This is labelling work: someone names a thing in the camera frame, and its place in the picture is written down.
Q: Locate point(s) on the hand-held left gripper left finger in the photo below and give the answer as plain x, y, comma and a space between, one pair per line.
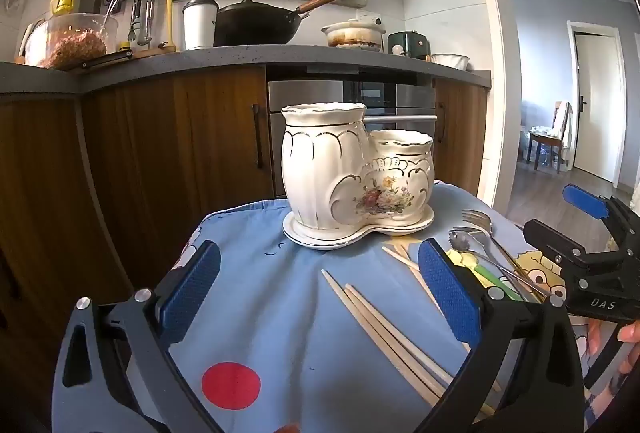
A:
190, 288

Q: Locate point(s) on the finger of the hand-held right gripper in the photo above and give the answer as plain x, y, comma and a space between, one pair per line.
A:
585, 202
550, 238

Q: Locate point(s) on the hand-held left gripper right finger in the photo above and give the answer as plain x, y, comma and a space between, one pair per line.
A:
450, 293

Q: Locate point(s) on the yellow green plastic utensil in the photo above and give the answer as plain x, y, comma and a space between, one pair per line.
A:
461, 259

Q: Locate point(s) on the gold metal fork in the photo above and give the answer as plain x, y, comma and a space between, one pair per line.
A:
477, 223

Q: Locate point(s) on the white floral ceramic utensil holder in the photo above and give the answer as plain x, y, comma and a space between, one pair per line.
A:
320, 163

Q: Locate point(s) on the person's right hand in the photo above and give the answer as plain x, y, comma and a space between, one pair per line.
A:
631, 332

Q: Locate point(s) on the wooden chair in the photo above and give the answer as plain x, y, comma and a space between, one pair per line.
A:
547, 140

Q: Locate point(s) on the blue cartoon printed cloth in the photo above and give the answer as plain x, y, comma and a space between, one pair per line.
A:
280, 293

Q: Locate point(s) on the white door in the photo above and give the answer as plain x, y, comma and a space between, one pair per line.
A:
597, 103

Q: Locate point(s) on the narrow wooden cabinet door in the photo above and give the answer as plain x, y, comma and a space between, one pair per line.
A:
460, 133

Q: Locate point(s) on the white ceramic drip tray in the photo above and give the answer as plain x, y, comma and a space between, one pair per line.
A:
320, 240

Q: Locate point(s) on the wooden base cabinet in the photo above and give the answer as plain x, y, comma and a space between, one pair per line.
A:
175, 138

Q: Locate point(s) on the white bowl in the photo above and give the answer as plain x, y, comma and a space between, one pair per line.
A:
450, 61

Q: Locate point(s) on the grey kitchen countertop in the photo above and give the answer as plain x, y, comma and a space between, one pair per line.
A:
225, 59

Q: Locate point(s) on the green kitchen appliance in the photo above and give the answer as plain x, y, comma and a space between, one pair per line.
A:
410, 44

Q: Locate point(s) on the white insulated mug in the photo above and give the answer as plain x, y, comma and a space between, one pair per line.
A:
199, 25

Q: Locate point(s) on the glass bowl with food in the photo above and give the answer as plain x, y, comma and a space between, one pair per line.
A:
75, 45

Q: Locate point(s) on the hanging metal tongs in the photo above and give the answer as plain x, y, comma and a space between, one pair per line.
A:
135, 20

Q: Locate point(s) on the white stained clay pot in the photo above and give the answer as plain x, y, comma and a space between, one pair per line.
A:
352, 35

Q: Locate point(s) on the yellow cap oil bottle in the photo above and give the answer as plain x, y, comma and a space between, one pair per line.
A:
62, 4

